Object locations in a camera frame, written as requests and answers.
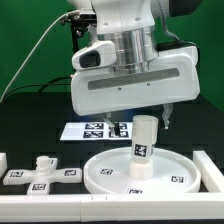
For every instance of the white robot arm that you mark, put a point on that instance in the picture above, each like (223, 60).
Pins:
(122, 67)

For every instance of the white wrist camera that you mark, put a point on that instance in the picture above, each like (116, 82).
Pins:
(97, 55)

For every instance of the white left fence block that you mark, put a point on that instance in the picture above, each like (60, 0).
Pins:
(3, 163)

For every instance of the white front fence rail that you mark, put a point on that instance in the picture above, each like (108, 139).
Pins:
(111, 207)

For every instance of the white marker sheet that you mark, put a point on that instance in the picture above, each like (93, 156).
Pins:
(80, 131)

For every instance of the white fence rail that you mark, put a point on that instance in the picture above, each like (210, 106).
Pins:
(111, 207)
(211, 176)

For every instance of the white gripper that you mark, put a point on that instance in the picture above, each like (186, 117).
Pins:
(172, 77)

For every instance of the white round table top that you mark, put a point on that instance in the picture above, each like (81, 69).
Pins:
(116, 172)

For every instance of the black camera stand pole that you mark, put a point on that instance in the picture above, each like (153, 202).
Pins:
(76, 34)

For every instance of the white right fence rail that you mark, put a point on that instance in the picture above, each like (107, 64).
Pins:
(211, 176)

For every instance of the white cross table base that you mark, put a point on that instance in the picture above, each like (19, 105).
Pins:
(40, 179)

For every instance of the black camera on stand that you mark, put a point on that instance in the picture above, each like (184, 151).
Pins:
(82, 15)

